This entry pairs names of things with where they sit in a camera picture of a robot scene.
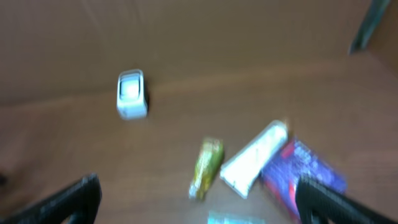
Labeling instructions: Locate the teal plastic packet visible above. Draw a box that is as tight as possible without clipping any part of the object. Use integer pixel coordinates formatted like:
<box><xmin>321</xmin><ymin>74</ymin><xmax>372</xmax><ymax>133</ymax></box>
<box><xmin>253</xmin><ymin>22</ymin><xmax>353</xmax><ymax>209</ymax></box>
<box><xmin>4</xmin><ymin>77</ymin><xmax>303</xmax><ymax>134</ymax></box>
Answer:
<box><xmin>207</xmin><ymin>212</ymin><xmax>266</xmax><ymax>224</ymax></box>

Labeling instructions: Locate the white barcode scanner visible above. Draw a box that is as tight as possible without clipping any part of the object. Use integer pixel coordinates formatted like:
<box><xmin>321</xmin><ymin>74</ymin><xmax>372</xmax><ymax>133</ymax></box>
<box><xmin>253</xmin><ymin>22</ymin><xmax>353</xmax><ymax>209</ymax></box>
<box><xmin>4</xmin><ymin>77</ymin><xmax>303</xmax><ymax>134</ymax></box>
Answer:
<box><xmin>116</xmin><ymin>69</ymin><xmax>149</xmax><ymax>120</ymax></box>

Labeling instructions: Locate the purple Carefree pad pack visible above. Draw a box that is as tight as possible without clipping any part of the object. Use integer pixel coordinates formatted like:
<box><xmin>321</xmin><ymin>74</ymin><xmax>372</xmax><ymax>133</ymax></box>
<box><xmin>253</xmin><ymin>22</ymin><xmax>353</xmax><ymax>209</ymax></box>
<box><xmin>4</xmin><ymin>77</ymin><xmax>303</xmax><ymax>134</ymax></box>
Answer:
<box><xmin>260</xmin><ymin>138</ymin><xmax>346</xmax><ymax>223</ymax></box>

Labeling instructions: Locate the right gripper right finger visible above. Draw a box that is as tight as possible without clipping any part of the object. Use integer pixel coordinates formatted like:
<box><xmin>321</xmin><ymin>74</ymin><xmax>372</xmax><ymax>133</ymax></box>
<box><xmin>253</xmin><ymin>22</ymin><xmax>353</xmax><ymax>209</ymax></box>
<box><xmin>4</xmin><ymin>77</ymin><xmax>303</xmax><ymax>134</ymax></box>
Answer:
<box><xmin>295</xmin><ymin>176</ymin><xmax>397</xmax><ymax>224</ymax></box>

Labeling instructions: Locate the white bamboo print tube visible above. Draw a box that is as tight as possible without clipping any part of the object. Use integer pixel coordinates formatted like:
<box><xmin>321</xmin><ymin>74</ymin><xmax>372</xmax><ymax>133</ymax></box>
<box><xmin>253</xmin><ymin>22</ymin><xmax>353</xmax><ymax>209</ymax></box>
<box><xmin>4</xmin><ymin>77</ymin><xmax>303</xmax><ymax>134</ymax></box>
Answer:
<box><xmin>220</xmin><ymin>120</ymin><xmax>289</xmax><ymax>199</ymax></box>

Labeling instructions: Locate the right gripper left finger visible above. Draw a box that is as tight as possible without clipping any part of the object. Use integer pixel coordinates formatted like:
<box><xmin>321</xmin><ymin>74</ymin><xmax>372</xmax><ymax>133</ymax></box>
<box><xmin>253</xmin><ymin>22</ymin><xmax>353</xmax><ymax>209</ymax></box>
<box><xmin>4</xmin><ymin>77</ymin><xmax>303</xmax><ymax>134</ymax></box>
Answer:
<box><xmin>1</xmin><ymin>173</ymin><xmax>102</xmax><ymax>224</ymax></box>

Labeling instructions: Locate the green yellow snack packet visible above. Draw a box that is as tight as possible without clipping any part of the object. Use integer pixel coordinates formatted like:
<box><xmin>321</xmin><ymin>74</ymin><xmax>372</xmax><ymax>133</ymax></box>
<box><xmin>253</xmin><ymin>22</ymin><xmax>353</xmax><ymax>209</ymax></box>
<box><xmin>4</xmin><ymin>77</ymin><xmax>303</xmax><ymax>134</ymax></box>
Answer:
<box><xmin>188</xmin><ymin>138</ymin><xmax>224</xmax><ymax>200</ymax></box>

